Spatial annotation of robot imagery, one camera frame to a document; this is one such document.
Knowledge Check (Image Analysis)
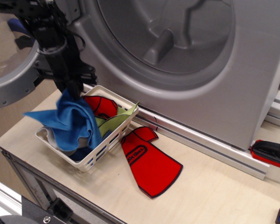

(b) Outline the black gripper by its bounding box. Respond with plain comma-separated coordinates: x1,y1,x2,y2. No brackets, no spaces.
33,48,98,100

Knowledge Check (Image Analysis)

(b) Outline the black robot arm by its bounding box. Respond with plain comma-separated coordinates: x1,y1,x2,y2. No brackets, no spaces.
0,0,97,100

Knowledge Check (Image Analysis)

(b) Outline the white plastic laundry basket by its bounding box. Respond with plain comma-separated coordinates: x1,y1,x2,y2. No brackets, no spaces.
39,85,139,172

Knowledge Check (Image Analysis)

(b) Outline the grey toy washing machine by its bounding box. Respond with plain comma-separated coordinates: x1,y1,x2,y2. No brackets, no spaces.
57,0,280,149

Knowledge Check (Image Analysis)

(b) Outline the red felt shirt in basket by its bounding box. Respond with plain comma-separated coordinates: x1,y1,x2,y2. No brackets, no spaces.
83,96,118,119

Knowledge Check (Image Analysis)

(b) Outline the grey cloth in basket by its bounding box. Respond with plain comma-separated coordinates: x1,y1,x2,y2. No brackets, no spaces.
36,126,88,156

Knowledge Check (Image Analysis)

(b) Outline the green felt cloth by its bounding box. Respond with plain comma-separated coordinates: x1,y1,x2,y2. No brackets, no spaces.
95,103,139,140

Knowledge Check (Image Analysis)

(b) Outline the round grey washer door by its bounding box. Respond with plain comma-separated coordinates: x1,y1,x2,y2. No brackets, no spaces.
0,13,42,108

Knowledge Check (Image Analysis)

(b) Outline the dark blue cloth in basket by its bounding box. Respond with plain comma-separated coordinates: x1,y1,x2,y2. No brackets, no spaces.
69,147,93,161

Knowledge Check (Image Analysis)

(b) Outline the blue clamp behind door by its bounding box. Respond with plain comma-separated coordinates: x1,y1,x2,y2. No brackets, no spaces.
7,18,35,42

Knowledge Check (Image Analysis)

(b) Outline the red and black clamp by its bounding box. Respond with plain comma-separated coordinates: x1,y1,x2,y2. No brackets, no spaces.
250,140,280,168

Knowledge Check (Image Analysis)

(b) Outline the black bracket on table frame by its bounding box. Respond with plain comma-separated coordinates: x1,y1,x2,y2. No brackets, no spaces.
48,198,74,222

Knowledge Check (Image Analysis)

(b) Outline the grey robot base with cable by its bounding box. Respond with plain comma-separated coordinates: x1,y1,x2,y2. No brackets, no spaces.
0,210,54,224

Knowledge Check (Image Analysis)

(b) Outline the aluminium extrusion rail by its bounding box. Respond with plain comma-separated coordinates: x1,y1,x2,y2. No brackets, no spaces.
84,83,280,181

